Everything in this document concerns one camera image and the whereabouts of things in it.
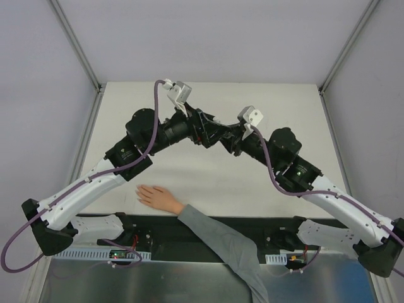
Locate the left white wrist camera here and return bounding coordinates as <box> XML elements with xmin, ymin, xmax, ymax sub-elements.
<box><xmin>163</xmin><ymin>79</ymin><xmax>192</xmax><ymax>117</ymax></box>

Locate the aluminium frame post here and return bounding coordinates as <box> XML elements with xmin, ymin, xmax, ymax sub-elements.
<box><xmin>50</xmin><ymin>0</ymin><xmax>102</xmax><ymax>88</ymax></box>
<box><xmin>319</xmin><ymin>0</ymin><xmax>382</xmax><ymax>96</ymax></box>

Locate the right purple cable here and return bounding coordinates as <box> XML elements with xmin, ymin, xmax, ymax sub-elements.
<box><xmin>254</xmin><ymin>126</ymin><xmax>404</xmax><ymax>278</ymax></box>

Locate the grey sleeved forearm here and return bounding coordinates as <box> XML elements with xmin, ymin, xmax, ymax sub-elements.
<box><xmin>178</xmin><ymin>205</ymin><xmax>270</xmax><ymax>302</ymax></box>

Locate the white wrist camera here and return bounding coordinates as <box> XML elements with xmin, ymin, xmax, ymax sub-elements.
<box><xmin>163</xmin><ymin>79</ymin><xmax>192</xmax><ymax>117</ymax></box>
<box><xmin>237</xmin><ymin>105</ymin><xmax>263</xmax><ymax>141</ymax></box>

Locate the right white cable duct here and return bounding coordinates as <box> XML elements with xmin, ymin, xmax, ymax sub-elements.
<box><xmin>265</xmin><ymin>253</ymin><xmax>288</xmax><ymax>266</ymax></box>

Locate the left aluminium frame post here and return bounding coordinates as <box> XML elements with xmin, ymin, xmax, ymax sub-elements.
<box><xmin>50</xmin><ymin>0</ymin><xmax>102</xmax><ymax>88</ymax></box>

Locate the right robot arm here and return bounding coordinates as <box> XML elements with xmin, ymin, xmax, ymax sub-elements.
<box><xmin>220</xmin><ymin>124</ymin><xmax>403</xmax><ymax>278</ymax></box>

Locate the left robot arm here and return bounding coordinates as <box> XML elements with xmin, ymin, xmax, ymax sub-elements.
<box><xmin>21</xmin><ymin>105</ymin><xmax>239</xmax><ymax>256</ymax></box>

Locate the right aluminium frame post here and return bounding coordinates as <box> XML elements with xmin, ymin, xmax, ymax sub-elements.
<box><xmin>319</xmin><ymin>0</ymin><xmax>382</xmax><ymax>96</ymax></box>

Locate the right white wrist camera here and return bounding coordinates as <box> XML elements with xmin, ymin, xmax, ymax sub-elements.
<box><xmin>237</xmin><ymin>105</ymin><xmax>263</xmax><ymax>141</ymax></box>

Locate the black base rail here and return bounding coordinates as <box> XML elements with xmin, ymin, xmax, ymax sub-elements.
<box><xmin>95</xmin><ymin>213</ymin><xmax>307</xmax><ymax>264</ymax></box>

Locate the person's hand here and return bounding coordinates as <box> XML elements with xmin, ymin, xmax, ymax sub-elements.
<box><xmin>136</xmin><ymin>185</ymin><xmax>185</xmax><ymax>215</ymax></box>

